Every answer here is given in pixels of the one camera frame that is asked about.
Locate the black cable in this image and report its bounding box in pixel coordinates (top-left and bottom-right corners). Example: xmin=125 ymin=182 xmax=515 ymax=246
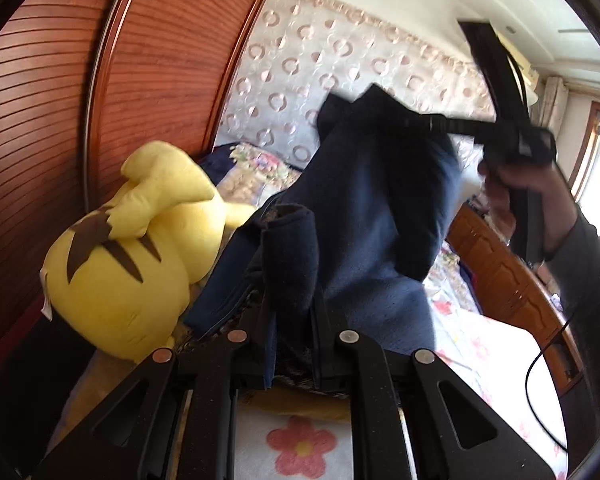
xmin=524 ymin=310 xmax=572 ymax=451

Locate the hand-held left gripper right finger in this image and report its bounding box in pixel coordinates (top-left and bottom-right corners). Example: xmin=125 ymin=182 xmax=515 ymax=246
xmin=307 ymin=300 xmax=556 ymax=480

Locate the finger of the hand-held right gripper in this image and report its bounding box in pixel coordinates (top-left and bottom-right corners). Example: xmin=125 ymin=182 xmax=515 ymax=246
xmin=457 ymin=19 xmax=531 ymax=131
xmin=392 ymin=110 xmax=501 ymax=141

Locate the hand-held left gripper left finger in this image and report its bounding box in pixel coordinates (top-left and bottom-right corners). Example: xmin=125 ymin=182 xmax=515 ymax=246
xmin=32 ymin=305 xmax=276 ymax=480

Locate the white flower-print bedsheet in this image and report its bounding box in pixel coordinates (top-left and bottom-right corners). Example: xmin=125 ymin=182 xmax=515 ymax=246
xmin=50 ymin=240 xmax=571 ymax=480

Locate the yellow plush toy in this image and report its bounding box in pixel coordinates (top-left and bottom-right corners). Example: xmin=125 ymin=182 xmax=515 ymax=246
xmin=40 ymin=141 xmax=258 ymax=363

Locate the sheer circle-patterned curtain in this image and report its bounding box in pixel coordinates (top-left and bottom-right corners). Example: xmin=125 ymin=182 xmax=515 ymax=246
xmin=215 ymin=0 xmax=498 ymax=171

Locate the person's right hand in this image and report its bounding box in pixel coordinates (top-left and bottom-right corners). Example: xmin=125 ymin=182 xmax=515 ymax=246
xmin=477 ymin=157 xmax=578 ymax=261

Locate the long wooden cabinet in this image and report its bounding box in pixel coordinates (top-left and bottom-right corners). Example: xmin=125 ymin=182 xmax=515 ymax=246
xmin=447 ymin=205 xmax=588 ymax=396

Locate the navy printed t-shirt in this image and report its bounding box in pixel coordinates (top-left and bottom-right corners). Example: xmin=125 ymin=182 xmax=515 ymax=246
xmin=252 ymin=84 xmax=463 ymax=391

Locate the mustard yellow folded cloth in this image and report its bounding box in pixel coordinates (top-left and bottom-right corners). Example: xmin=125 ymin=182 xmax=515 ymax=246
xmin=237 ymin=387 xmax=352 ymax=423

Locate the beige window curtain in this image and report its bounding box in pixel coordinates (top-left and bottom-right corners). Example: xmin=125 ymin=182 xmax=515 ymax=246
xmin=537 ymin=76 xmax=571 ymax=136

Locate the brown slatted wooden wardrobe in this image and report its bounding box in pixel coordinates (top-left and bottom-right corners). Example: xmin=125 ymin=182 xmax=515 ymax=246
xmin=0 ymin=0 xmax=288 ymax=391

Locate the wall air conditioner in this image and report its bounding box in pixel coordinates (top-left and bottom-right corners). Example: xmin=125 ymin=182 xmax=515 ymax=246
xmin=495 ymin=30 xmax=541 ymax=106

